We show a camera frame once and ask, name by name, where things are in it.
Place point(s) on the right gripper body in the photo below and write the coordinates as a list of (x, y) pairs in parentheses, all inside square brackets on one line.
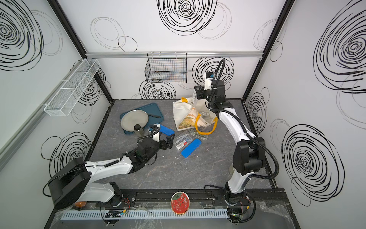
[(207, 96)]

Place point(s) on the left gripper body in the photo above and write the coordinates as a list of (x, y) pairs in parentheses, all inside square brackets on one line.
[(157, 146)]

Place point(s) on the canvas tote bag yellow handles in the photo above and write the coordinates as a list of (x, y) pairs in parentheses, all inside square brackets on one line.
[(190, 114)]

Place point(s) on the blue compass case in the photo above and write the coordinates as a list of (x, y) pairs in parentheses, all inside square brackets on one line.
[(165, 130), (188, 150)]

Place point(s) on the clear compass case red label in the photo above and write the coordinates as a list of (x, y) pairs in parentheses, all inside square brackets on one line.
[(194, 98)]

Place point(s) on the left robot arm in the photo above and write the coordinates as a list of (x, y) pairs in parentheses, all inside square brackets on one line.
[(78, 181)]

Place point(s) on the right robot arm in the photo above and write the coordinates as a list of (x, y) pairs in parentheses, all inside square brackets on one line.
[(250, 151)]

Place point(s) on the small jar black lid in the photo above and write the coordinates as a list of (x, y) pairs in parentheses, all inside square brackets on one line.
[(139, 131)]

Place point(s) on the grey round plate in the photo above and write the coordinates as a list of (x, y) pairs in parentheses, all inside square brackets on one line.
[(132, 118)]

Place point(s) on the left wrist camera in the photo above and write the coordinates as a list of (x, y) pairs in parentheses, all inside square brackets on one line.
[(154, 131)]

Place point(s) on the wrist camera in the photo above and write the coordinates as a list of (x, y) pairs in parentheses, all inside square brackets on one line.
[(154, 131), (208, 80)]

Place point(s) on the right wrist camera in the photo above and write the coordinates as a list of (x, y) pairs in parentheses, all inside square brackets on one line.
[(208, 80)]

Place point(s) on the black wire basket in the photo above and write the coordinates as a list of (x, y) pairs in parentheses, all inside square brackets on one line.
[(171, 70)]

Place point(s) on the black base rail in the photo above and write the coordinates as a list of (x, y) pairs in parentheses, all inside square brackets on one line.
[(216, 197)]

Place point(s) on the white wire shelf basket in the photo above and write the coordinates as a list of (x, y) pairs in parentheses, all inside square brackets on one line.
[(79, 87)]

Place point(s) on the white slotted cable duct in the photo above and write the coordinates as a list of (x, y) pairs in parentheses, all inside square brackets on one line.
[(144, 214)]

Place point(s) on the aluminium wall rail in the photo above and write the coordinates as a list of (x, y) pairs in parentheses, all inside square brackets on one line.
[(189, 54)]

